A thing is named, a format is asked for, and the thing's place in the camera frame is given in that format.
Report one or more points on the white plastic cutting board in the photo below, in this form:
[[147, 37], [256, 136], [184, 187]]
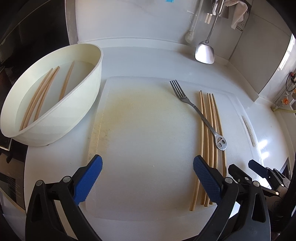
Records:
[[150, 139]]

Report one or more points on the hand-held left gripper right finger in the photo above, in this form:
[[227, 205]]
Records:
[[208, 179]]

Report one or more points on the black cooktop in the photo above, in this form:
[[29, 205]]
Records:
[[11, 176]]

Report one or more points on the metal spatula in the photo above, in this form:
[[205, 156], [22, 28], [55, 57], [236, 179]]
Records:
[[204, 52]]

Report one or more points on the grey gas valve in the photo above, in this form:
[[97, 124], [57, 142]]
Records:
[[285, 100]]

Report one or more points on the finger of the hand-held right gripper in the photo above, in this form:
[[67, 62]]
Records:
[[238, 173], [259, 168]]

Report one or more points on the white plastic bowl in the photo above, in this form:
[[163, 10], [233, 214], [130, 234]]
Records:
[[76, 99]]

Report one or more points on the black wall rack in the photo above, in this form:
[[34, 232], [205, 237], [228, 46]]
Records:
[[245, 23]]

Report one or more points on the white cloth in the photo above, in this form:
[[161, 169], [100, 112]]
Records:
[[239, 12]]

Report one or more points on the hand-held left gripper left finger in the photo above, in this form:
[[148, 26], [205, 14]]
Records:
[[89, 178]]

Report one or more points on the metal fork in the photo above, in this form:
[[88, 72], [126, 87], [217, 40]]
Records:
[[182, 96]]

